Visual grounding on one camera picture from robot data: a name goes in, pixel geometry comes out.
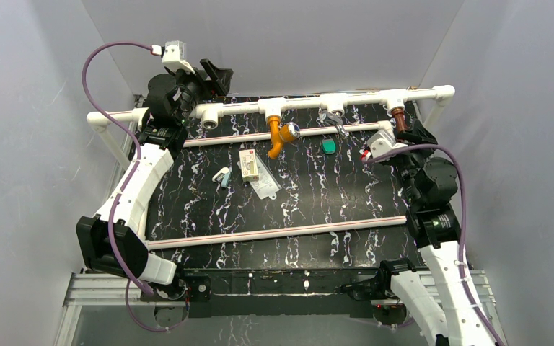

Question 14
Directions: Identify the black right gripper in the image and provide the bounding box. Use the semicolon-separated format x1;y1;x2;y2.
384;117;437;207

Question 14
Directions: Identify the dark red water faucet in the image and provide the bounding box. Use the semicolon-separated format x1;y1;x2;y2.
391;107;408;134

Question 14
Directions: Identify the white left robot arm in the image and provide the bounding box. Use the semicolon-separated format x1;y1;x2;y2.
76;59;234;300

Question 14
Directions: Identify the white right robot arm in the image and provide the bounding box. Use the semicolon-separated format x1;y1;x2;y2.
377;120;504;345

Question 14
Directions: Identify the chrome water faucet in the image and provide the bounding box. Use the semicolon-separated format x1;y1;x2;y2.
319;110;349;137

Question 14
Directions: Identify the orange water faucet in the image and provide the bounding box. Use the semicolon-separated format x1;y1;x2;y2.
267;115;301;159

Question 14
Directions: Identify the green square tape measure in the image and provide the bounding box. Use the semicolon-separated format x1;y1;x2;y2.
321;139;337;155

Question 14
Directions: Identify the cream cardboard box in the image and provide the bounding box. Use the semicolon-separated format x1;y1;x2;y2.
239;148;260;182

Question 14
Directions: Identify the white blue stapler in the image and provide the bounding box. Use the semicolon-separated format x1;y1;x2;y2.
212;167;232;189

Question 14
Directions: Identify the white plastic package card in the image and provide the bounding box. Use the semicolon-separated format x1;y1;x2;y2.
247;154;281;200

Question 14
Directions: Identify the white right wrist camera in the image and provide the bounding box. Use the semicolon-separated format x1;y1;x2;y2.
361;129;407;161

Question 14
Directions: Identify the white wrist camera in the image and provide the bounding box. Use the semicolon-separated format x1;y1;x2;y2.
361;129;407;161
161;40;195;74

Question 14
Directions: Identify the white pipe frame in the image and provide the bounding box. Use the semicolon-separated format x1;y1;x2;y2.
87;85;455;250

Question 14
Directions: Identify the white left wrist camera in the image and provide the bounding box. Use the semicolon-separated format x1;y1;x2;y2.
161;40;195;74

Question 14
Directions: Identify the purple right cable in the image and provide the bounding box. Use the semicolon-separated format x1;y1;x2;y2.
365;143;505;346

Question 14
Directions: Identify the purple cable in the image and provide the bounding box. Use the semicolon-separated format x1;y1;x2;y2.
82;41;190;333
365;143;505;346

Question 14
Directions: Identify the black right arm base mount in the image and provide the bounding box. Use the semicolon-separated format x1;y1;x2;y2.
335;258;417;329

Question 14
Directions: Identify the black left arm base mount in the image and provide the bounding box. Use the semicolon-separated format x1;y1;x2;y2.
151;271;211;328

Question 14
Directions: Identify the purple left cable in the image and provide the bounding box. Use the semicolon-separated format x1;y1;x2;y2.
82;41;190;333

